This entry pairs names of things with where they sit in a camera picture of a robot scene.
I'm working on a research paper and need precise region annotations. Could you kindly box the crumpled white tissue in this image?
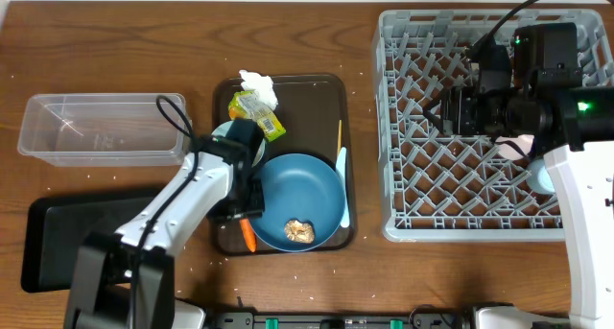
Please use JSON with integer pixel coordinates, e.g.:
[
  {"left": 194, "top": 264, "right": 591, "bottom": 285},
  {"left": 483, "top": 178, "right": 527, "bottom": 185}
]
[{"left": 239, "top": 70, "right": 278, "bottom": 111}]

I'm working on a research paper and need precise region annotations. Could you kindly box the dark brown serving tray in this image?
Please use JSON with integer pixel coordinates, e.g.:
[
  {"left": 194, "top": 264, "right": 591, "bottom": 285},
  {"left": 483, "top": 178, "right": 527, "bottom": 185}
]
[{"left": 211, "top": 74, "right": 358, "bottom": 257}]

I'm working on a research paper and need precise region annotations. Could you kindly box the light blue plastic knife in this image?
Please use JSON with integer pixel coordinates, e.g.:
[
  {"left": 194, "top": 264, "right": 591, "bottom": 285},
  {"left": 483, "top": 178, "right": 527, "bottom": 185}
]
[{"left": 336, "top": 147, "right": 350, "bottom": 228}]

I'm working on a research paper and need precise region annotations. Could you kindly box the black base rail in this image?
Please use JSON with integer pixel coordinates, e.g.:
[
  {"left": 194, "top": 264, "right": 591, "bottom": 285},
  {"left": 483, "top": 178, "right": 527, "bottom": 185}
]
[{"left": 205, "top": 304, "right": 572, "bottom": 329}]

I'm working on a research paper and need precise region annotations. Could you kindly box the dark blue plate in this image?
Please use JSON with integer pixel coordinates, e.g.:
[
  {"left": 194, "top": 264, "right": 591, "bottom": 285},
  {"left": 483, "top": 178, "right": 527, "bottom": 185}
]
[{"left": 250, "top": 153, "right": 342, "bottom": 252}]

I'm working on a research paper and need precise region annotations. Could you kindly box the orange carrot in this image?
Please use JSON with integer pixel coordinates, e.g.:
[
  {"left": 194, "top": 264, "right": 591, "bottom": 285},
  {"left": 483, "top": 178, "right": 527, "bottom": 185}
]
[{"left": 240, "top": 219, "right": 257, "bottom": 252}]

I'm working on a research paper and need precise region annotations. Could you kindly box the light blue rice bowl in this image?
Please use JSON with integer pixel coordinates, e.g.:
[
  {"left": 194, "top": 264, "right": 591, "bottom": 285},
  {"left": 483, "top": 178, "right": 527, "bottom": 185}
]
[{"left": 212, "top": 121, "right": 267, "bottom": 166}]

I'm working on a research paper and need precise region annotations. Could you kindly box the light blue cup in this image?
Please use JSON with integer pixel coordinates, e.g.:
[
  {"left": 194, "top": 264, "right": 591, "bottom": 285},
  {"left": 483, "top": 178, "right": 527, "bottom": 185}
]
[{"left": 526, "top": 158, "right": 555, "bottom": 195}]

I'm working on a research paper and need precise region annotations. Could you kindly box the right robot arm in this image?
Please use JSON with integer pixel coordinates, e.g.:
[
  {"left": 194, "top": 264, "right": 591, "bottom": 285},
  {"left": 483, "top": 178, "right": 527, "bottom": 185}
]
[{"left": 423, "top": 22, "right": 613, "bottom": 328}]

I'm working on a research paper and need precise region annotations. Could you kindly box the green snack wrapper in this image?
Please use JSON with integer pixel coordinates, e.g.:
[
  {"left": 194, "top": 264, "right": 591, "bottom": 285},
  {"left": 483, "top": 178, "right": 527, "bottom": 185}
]
[{"left": 228, "top": 90, "right": 286, "bottom": 142}]

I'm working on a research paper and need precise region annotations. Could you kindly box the brown food scrap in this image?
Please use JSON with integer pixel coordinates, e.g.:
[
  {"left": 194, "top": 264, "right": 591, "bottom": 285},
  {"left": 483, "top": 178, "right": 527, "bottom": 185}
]
[{"left": 284, "top": 220, "right": 316, "bottom": 244}]

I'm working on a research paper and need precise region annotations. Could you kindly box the clear plastic bin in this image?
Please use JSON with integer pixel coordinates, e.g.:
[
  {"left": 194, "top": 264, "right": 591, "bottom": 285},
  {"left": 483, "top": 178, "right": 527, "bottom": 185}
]
[{"left": 17, "top": 93, "right": 188, "bottom": 167}]

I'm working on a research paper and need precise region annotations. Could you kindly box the grey plastic dishwasher rack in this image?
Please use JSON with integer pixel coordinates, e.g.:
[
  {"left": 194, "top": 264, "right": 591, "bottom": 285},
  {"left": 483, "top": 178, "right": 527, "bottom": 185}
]
[{"left": 372, "top": 10, "right": 613, "bottom": 242}]

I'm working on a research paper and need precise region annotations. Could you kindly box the pink cup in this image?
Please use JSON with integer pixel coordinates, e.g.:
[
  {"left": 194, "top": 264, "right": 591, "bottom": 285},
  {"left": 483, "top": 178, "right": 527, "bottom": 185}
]
[{"left": 494, "top": 134, "right": 533, "bottom": 161}]

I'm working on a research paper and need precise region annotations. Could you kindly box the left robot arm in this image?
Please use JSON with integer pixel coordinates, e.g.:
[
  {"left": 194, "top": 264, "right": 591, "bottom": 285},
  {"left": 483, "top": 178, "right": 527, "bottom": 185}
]
[{"left": 63, "top": 118, "right": 265, "bottom": 328}]

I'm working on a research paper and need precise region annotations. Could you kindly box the black waste tray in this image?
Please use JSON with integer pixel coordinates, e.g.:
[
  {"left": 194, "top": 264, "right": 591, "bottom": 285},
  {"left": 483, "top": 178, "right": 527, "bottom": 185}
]
[{"left": 20, "top": 188, "right": 160, "bottom": 294}]

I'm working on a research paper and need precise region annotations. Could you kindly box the wooden chopstick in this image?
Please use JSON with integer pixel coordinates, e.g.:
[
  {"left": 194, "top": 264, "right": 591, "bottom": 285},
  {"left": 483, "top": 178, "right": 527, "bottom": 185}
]
[{"left": 336, "top": 119, "right": 342, "bottom": 156}]

